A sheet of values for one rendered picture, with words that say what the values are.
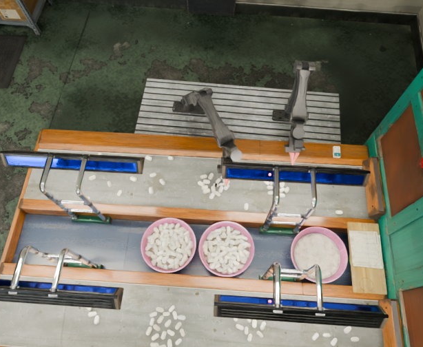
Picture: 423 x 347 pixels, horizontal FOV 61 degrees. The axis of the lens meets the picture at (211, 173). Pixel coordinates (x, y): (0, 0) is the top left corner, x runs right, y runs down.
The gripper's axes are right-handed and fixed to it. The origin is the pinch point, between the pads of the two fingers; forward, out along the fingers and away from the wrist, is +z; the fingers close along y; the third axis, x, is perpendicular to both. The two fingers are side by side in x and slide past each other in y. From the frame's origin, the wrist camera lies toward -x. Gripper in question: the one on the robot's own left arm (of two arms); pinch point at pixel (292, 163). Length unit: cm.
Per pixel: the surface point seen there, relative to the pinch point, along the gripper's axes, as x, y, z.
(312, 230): -15.8, 10.2, 29.5
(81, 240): -17, -106, 42
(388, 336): -51, 37, 59
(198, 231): -12, -47, 36
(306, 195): -3.4, 8.5, 15.9
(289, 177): -32.2, -6.9, -1.7
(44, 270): -35, -117, 50
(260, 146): 11.4, -15.8, -5.5
